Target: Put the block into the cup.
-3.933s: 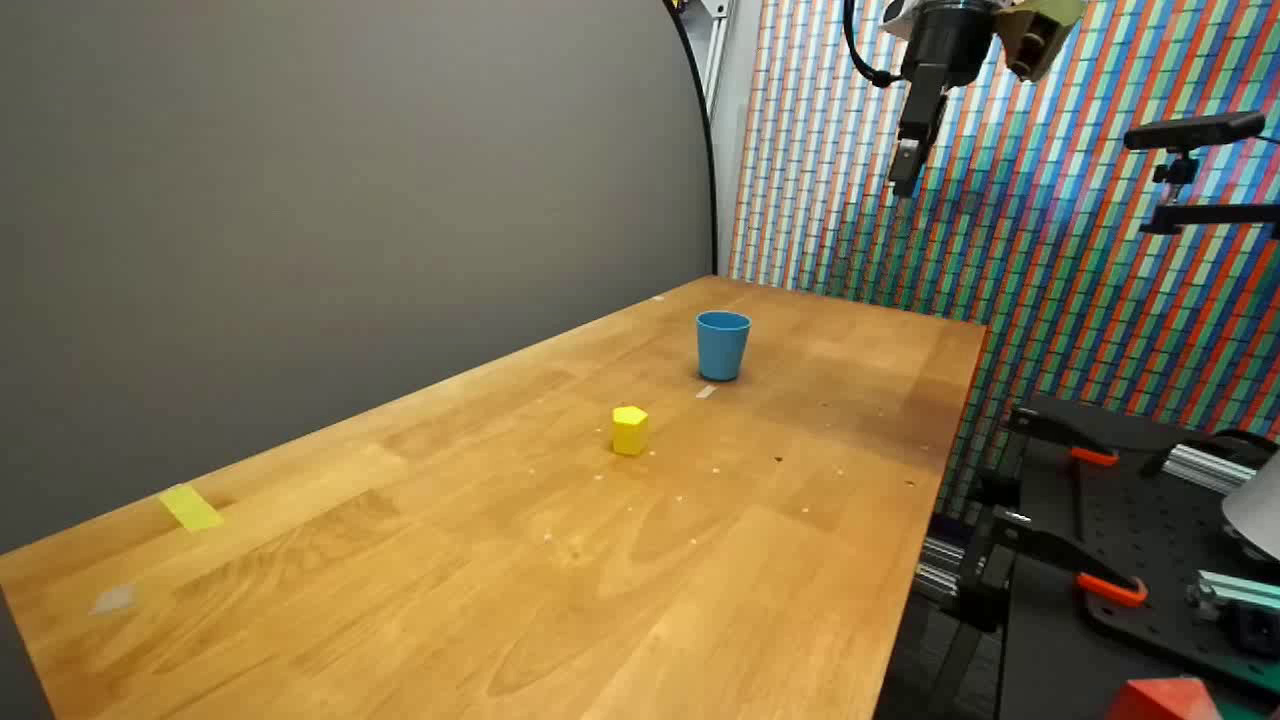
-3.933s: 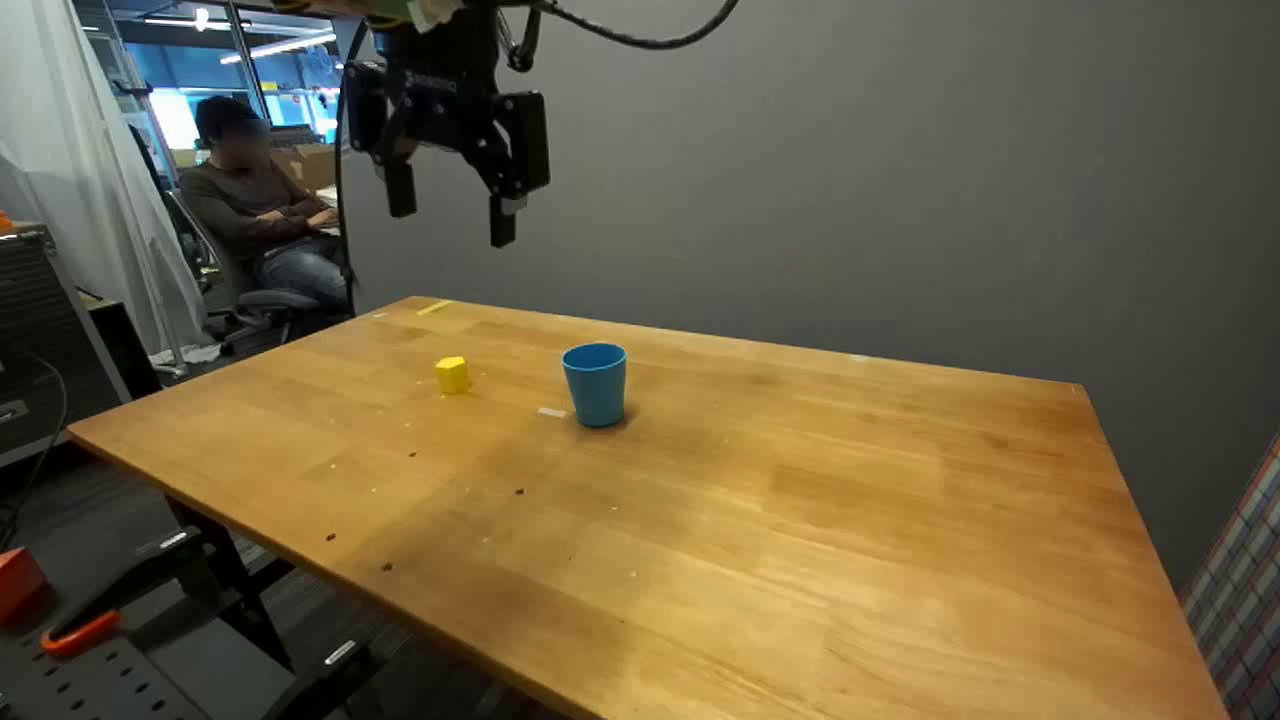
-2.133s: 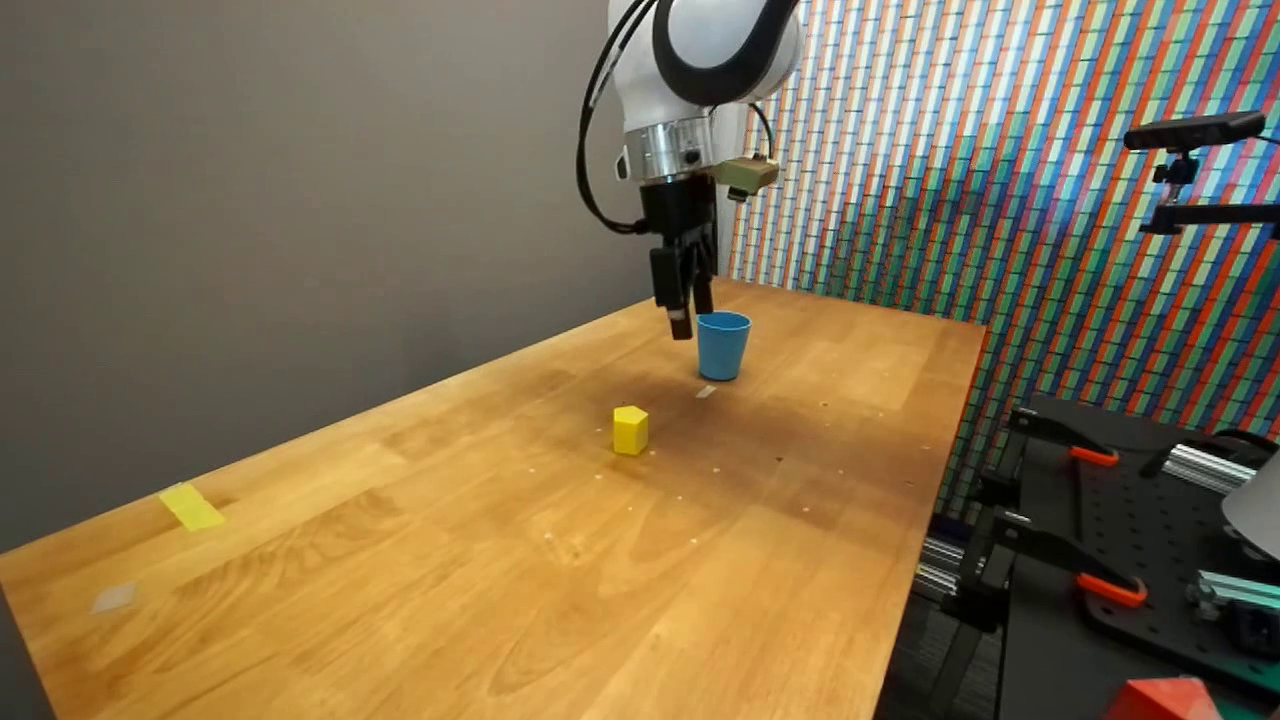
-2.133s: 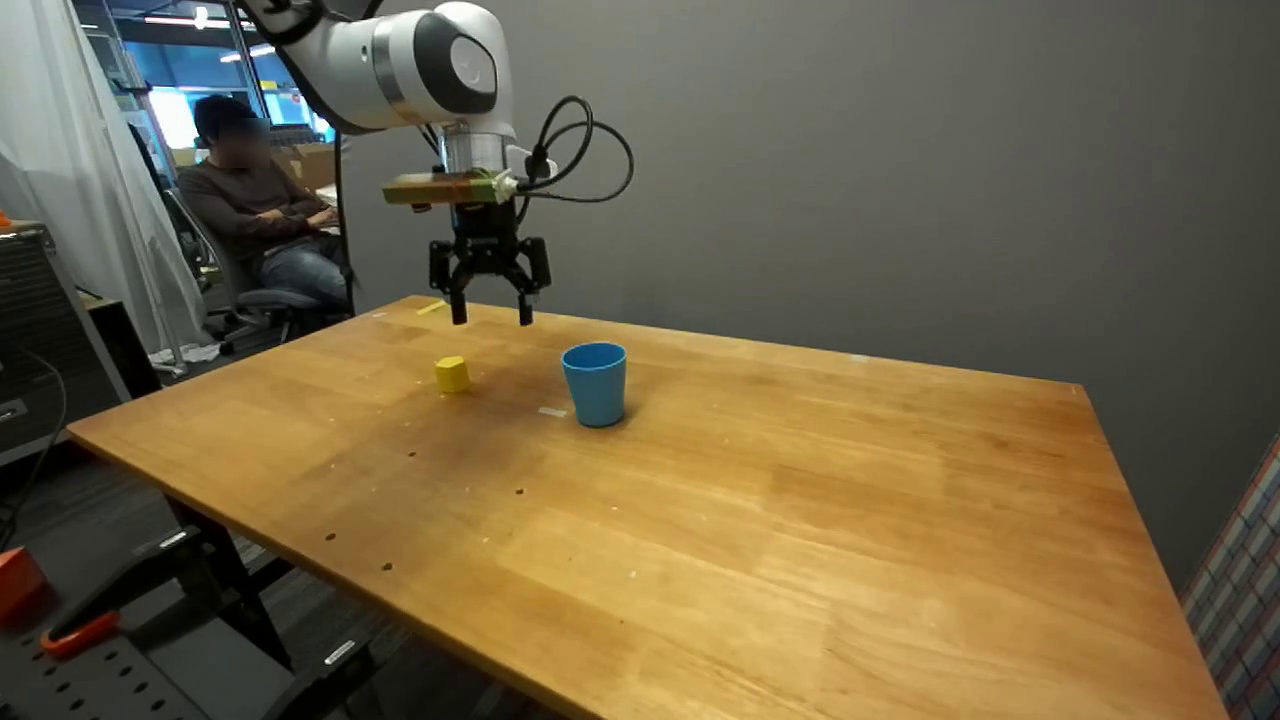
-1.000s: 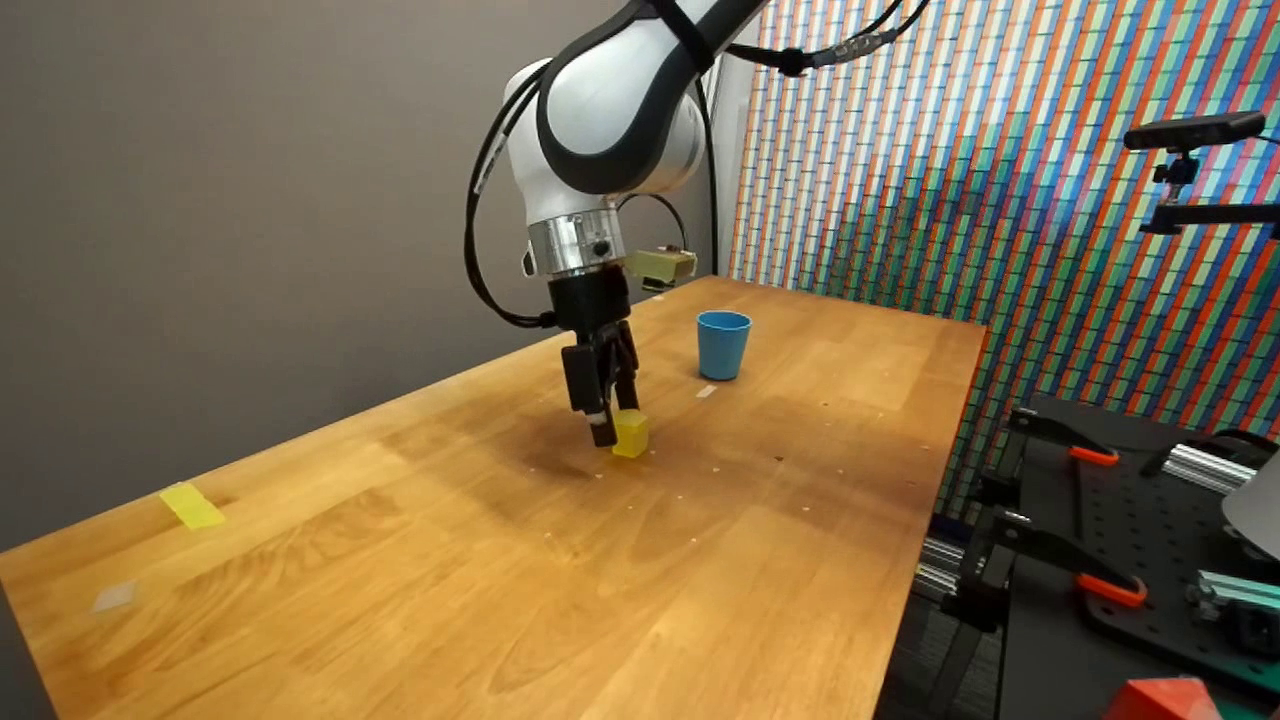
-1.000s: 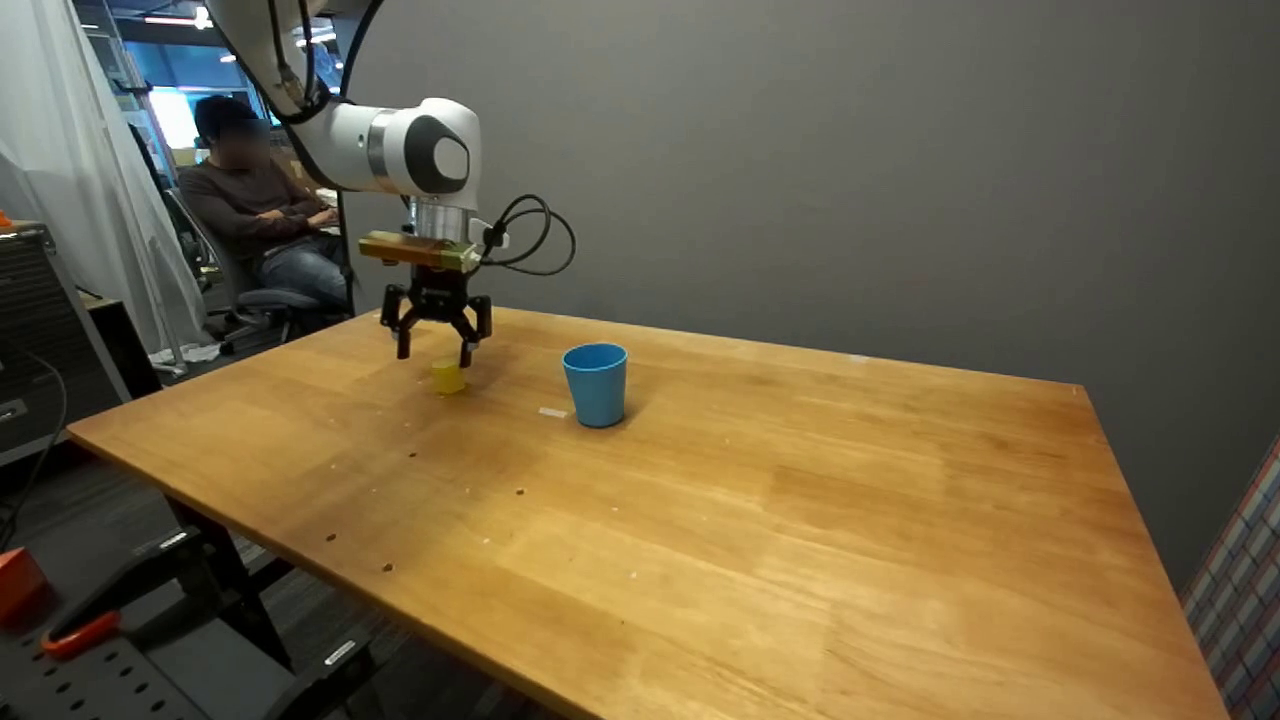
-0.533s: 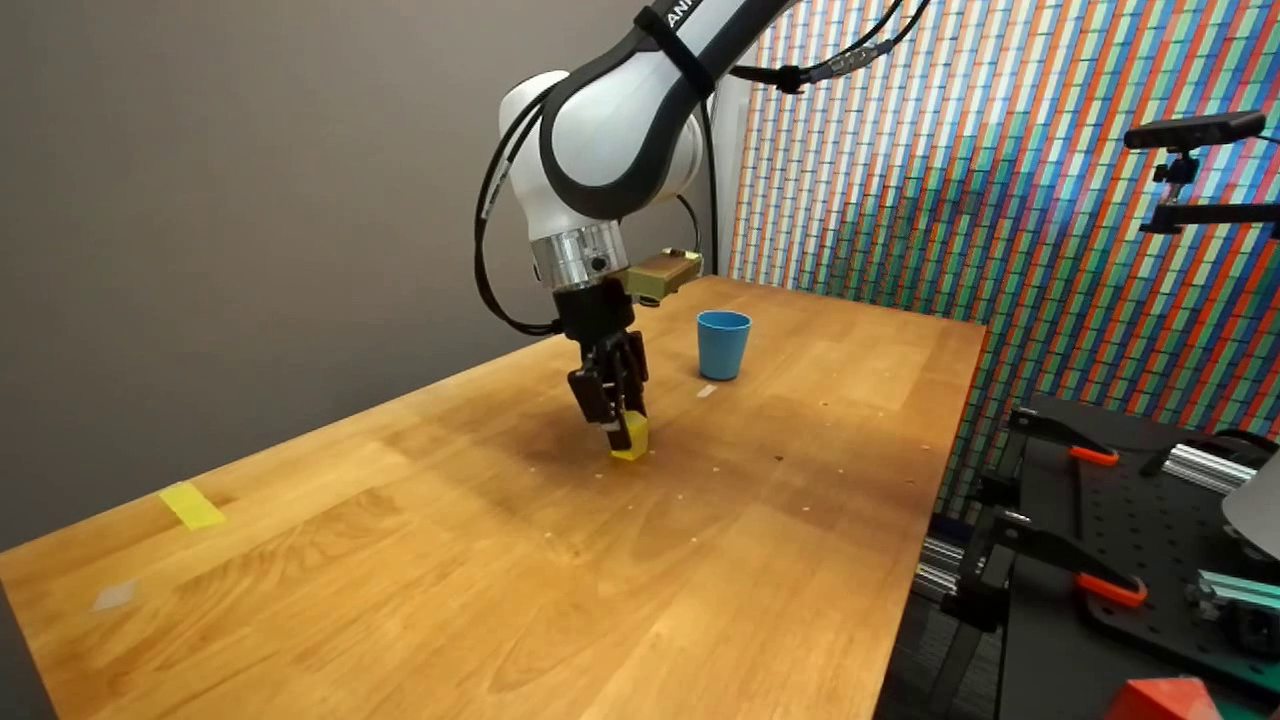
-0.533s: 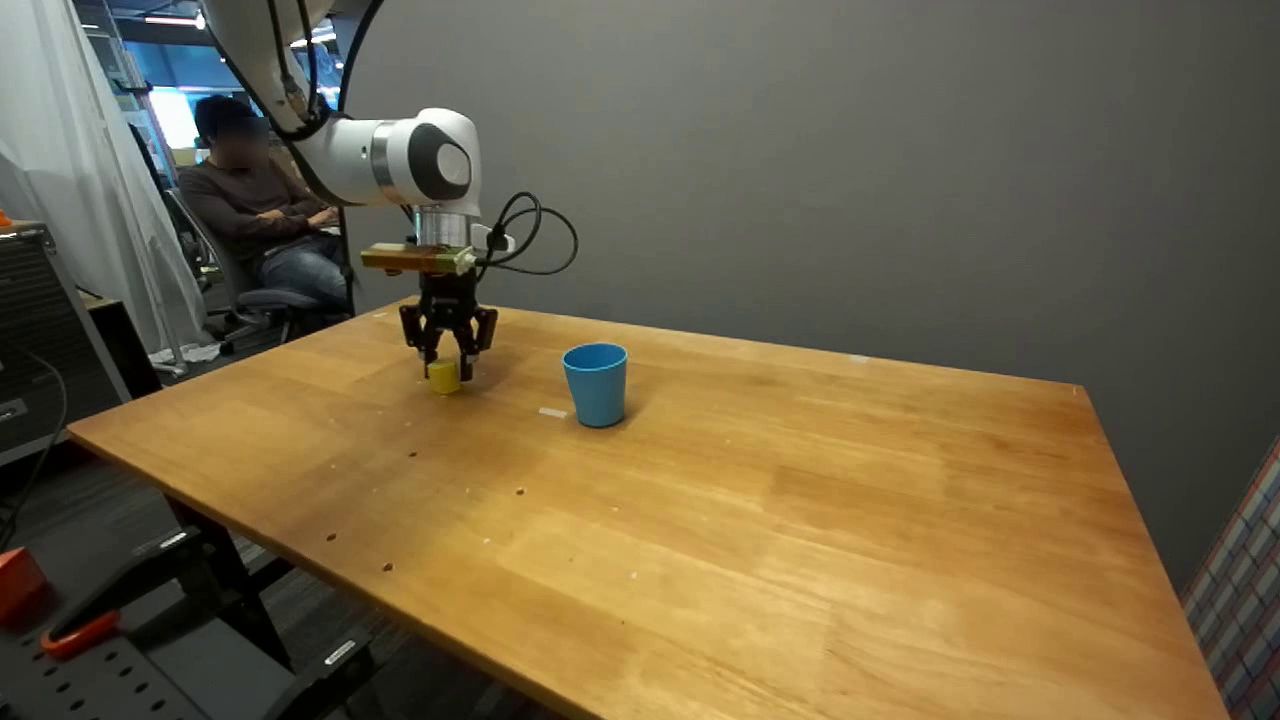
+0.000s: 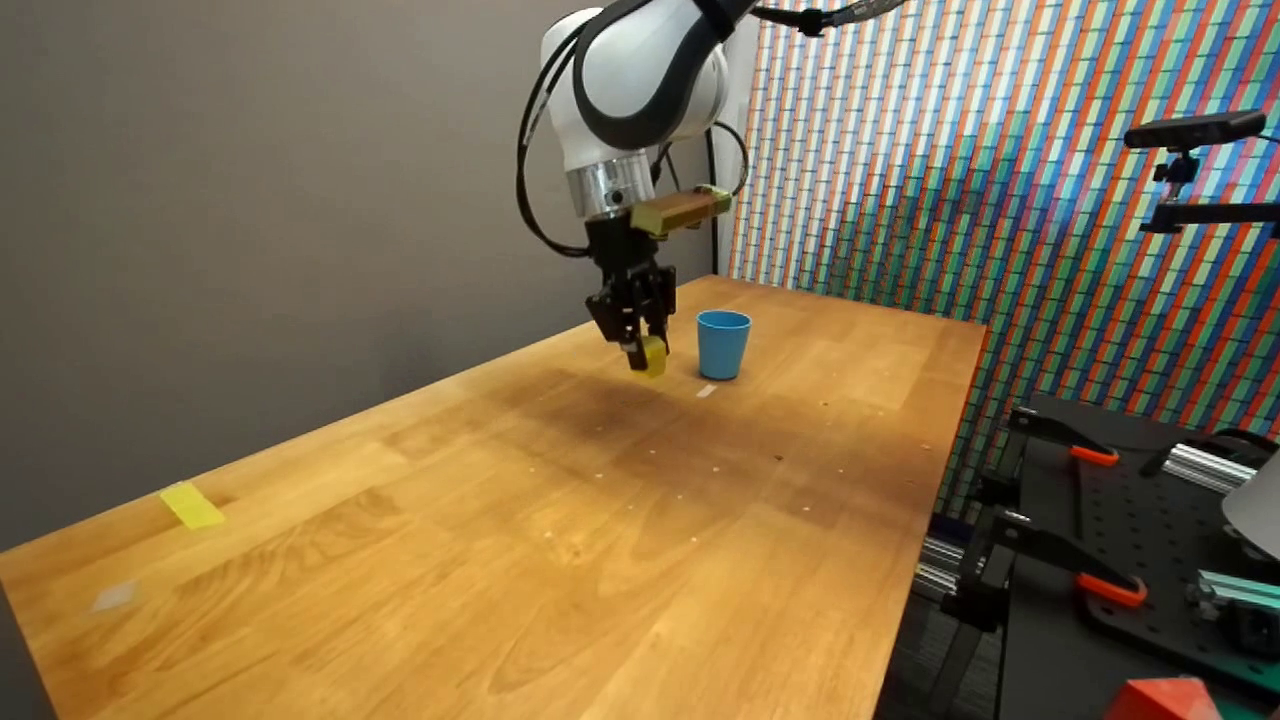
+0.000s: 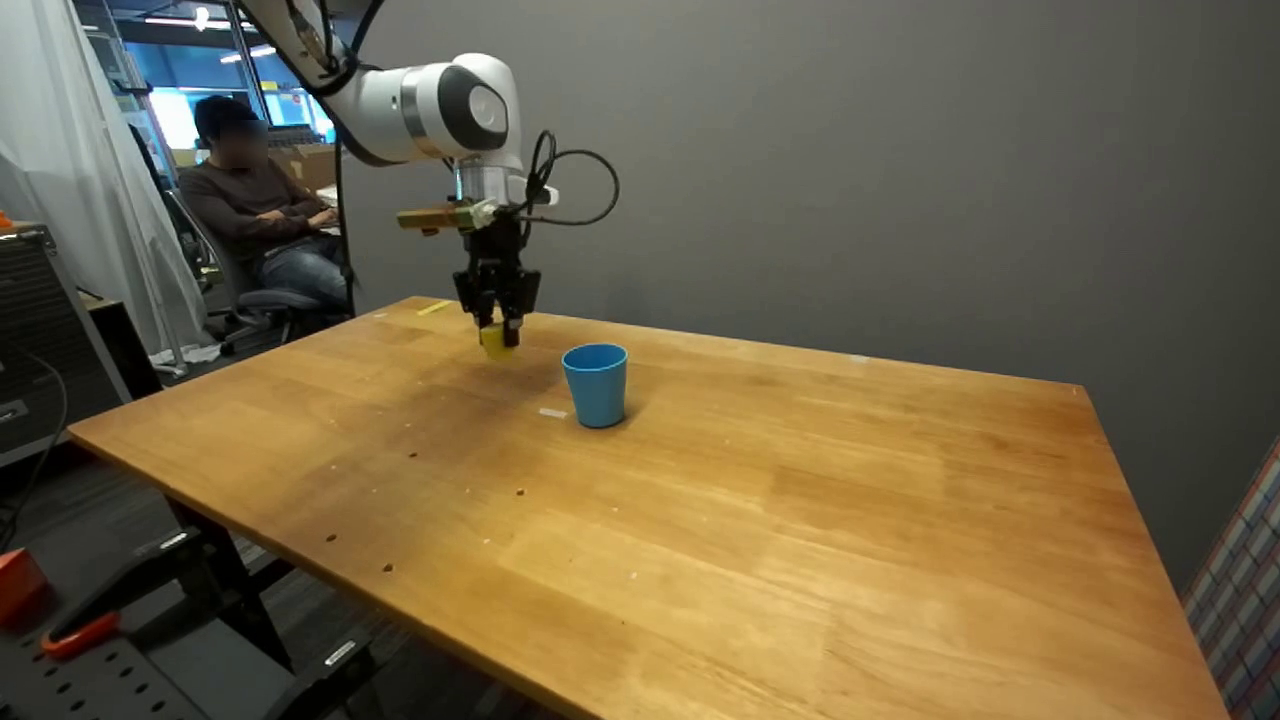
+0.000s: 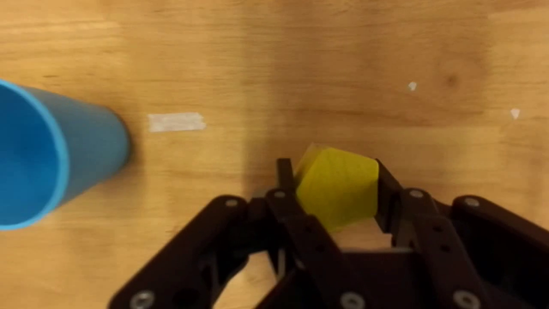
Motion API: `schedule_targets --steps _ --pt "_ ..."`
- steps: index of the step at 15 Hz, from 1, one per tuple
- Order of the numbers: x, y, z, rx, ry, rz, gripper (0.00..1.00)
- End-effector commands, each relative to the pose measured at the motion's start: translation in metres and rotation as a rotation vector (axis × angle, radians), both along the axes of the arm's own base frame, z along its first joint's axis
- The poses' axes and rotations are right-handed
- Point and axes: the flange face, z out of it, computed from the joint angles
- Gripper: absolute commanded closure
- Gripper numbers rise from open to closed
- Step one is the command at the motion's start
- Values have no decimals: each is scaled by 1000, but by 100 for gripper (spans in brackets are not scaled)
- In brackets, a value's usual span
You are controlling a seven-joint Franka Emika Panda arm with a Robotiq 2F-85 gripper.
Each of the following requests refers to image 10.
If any orange box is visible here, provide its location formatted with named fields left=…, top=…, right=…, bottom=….
left=0, top=544, right=51, bottom=634

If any seated person in brown sweater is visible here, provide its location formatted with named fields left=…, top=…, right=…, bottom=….
left=176, top=91, right=354, bottom=320

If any blue plastic cup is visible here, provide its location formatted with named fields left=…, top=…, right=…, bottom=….
left=554, top=342, right=633, bottom=434

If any plaid fabric chair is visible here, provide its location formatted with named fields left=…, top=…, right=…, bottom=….
left=1182, top=445, right=1280, bottom=720

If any black equipment rack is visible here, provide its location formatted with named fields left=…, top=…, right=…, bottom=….
left=0, top=222, right=135, bottom=466

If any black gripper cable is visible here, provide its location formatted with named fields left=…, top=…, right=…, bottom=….
left=519, top=130, right=624, bottom=233

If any tan wrist camera mount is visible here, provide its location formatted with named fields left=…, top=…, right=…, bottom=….
left=390, top=197, right=487, bottom=241

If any black table leg frame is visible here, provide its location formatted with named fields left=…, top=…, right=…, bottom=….
left=160, top=494, right=298, bottom=676

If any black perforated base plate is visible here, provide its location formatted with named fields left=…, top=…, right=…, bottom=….
left=0, top=637, right=292, bottom=720

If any white curtain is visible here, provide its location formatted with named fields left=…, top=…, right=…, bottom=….
left=0, top=0, right=214, bottom=378

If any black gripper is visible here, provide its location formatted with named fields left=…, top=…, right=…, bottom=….
left=452, top=204, right=545, bottom=351

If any orange handled clamp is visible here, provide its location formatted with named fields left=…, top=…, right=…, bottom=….
left=32, top=607, right=127, bottom=664

